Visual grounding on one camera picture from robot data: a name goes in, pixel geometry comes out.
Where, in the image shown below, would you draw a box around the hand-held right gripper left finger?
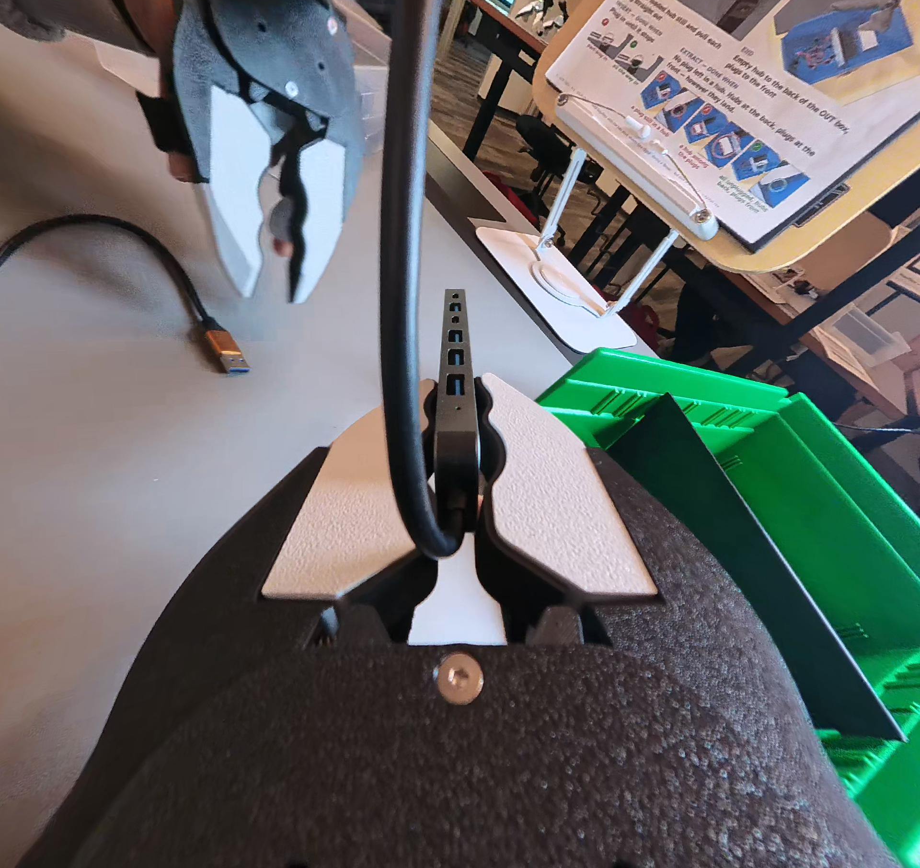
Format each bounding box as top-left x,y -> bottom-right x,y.
261,378 -> 441,606

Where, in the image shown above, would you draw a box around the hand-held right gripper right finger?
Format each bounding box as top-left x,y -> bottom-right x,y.
476,372 -> 660,630

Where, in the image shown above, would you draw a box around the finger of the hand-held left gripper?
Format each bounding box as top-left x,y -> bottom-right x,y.
205,84 -> 273,300
276,135 -> 351,306

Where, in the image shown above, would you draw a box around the clear plastic bin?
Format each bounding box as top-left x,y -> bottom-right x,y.
93,0 -> 392,157

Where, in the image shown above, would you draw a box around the black cable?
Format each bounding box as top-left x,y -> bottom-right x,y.
377,0 -> 481,560

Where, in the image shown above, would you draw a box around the braided cable with orange plugs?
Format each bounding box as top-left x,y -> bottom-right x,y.
0,214 -> 253,376

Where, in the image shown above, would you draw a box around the green plastic bin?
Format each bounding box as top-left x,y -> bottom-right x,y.
535,348 -> 920,868

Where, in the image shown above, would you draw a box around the red crate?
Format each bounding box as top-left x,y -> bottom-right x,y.
482,171 -> 540,229
625,303 -> 662,347

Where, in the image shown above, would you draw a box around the standing desk with wooden top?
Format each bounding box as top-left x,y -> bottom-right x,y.
460,0 -> 547,157

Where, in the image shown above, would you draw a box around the document stand with wooden board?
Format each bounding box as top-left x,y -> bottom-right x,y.
474,0 -> 920,353

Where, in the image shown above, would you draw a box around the white black handheld devices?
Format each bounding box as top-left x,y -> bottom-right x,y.
514,0 -> 569,38

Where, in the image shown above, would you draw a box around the small clear plastic box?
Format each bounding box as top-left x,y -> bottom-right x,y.
827,303 -> 908,369

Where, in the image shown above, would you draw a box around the printed instruction sheet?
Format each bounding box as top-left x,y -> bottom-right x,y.
546,0 -> 920,247

